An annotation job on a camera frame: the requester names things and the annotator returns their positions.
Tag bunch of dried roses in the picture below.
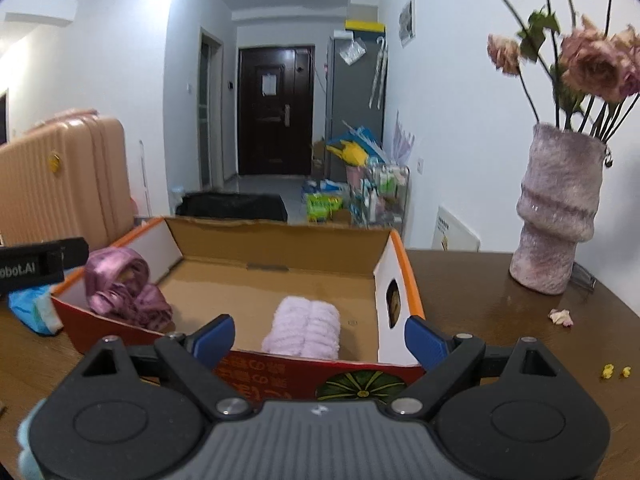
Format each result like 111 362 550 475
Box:
415 0 640 136

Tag white folded umbrella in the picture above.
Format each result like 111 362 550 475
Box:
369 36 388 109

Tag blue tissue pack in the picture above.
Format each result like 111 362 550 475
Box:
7 285 65 336

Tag orange cardboard box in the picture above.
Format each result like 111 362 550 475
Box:
50 216 427 406

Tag brown cardboard carton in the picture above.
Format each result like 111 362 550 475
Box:
311 137 328 181

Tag yellow dustpan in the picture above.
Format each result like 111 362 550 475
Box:
326 141 368 167

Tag pink textured vase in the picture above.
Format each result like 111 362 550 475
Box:
509 122 608 296

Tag pink ribbed suitcase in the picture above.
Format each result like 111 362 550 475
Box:
0 112 133 251

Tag grey refrigerator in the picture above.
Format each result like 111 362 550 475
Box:
325 35 386 181

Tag glass side door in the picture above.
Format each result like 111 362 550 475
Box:
199 27 223 191

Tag purple satin cloth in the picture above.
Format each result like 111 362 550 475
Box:
84 247 173 332

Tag yellow and black box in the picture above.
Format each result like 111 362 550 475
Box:
345 19 387 36

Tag wall poster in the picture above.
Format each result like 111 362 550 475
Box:
398 0 417 48

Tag clear plastic bag on refrigerator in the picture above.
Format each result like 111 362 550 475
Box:
338 37 366 66

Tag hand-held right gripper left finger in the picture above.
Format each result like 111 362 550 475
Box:
80 315 253 418

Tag dark brown entrance door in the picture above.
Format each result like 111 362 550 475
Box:
237 45 316 177

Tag lilac fluffy towel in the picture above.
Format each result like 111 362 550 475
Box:
261 296 342 361

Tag light blue plush toy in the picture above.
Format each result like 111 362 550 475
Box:
17 400 51 480

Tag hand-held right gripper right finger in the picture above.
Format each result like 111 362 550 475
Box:
387 315 561 418

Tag white leaning board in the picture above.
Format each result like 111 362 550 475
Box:
432 205 481 252

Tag green snack packet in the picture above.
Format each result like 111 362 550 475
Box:
306 194 343 223

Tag metal rolling cart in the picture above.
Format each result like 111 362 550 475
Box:
350 162 411 231

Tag black eyeglasses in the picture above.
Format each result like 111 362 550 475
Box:
570 261 597 291

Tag purple wall decoration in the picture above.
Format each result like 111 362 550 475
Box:
392 110 416 166

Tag black bag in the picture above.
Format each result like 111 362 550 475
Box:
175 191 289 223

